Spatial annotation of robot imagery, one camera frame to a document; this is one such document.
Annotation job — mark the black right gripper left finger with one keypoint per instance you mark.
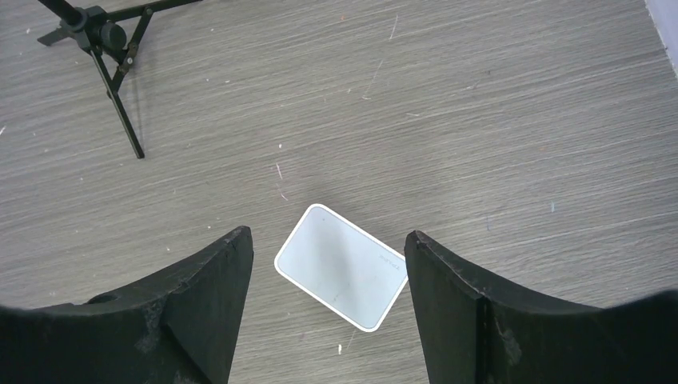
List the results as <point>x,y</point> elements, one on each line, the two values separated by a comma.
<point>177,325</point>

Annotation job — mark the white network switch box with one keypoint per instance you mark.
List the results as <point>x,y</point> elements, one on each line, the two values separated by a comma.
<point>343,267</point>

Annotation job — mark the black microphone tripod stand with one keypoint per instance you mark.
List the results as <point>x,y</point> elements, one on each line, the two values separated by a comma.
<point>112,40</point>

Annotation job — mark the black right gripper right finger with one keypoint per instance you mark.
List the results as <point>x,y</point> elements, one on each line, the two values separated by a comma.
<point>478,327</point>

